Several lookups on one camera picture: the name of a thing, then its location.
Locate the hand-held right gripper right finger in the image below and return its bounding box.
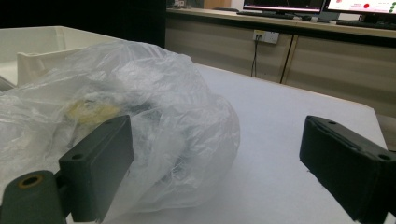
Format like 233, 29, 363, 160
299, 115, 396, 224

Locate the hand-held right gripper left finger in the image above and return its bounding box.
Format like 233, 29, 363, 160
58, 114, 135, 224

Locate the clear plastic bag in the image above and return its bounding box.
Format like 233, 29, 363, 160
0, 39, 241, 224

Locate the white plastic bin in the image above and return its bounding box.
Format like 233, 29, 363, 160
0, 25, 123, 93

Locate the wooden counter with cabinets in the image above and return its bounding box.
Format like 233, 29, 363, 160
164, 7, 396, 119

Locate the black keyboard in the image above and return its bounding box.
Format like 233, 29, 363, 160
235, 10, 302, 21
335, 19, 396, 31

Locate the computer monitor white screen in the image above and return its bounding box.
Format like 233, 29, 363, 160
323, 0, 396, 15

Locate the computer monitor dark screen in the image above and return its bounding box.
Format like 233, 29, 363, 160
242, 0, 327, 14

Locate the black power cable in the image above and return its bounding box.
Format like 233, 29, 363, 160
250, 35, 261, 78

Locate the white wall socket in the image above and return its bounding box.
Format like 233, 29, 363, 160
252, 29, 280, 45

